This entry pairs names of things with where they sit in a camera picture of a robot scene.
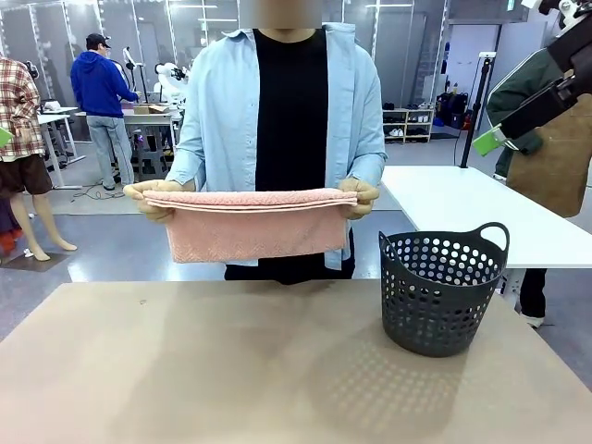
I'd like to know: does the small white desk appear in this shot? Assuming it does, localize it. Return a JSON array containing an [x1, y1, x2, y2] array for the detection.
[[36, 105, 87, 191]]

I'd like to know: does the grey mannequin base plate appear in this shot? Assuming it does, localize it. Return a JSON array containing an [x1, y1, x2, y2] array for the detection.
[[2, 252, 70, 274]]

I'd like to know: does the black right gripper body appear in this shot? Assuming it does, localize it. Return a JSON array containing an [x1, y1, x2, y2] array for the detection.
[[547, 21, 592, 97]]

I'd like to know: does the person in light blue shirt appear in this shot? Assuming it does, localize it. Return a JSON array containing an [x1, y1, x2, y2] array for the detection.
[[165, 18, 389, 286]]

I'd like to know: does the black bags pile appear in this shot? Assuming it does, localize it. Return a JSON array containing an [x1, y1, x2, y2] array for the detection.
[[436, 91, 469, 130]]

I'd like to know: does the black floor cable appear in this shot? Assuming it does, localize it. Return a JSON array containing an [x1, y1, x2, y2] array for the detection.
[[71, 181, 129, 202]]

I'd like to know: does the white desk with robot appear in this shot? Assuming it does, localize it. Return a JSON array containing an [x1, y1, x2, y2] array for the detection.
[[73, 104, 186, 184]]

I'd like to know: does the white light on stand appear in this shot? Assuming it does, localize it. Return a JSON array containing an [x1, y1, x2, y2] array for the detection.
[[121, 45, 142, 105]]

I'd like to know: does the person's right hand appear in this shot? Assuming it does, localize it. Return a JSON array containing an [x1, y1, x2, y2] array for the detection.
[[123, 179, 186, 227]]

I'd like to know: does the mannequin in plaid shirt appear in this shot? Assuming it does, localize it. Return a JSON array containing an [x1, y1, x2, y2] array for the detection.
[[0, 55, 79, 263]]

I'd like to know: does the pink terry towel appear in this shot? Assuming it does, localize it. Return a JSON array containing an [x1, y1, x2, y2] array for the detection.
[[142, 187, 360, 265]]

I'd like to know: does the wooden shoe rack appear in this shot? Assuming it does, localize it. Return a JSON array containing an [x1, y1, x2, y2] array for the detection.
[[382, 107, 436, 143]]

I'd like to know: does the person's left hand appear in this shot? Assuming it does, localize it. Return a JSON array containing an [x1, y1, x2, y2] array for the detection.
[[337, 178, 381, 221]]

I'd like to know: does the dark grey perforated basket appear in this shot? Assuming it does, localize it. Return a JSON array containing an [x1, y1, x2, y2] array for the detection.
[[378, 221, 511, 358]]

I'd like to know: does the person's left forearm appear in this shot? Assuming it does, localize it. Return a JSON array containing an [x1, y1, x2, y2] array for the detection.
[[344, 133, 389, 186]]

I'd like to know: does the black stand with white top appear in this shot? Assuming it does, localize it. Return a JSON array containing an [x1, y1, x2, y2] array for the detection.
[[460, 52, 496, 168]]

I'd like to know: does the grey plastic step stool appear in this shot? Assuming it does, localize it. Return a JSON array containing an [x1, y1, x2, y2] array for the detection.
[[132, 147, 170, 182]]

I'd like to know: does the person's right forearm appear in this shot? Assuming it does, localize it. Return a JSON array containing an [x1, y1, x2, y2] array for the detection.
[[165, 133, 212, 189]]

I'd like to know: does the person in brown apron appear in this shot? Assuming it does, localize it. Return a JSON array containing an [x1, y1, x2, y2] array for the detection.
[[486, 45, 592, 329]]

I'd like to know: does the long white table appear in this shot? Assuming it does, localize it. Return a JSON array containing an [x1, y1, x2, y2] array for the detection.
[[381, 165, 592, 309]]

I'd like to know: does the man in blue hoodie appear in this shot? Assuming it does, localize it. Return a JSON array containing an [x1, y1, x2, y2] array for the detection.
[[69, 32, 140, 191]]

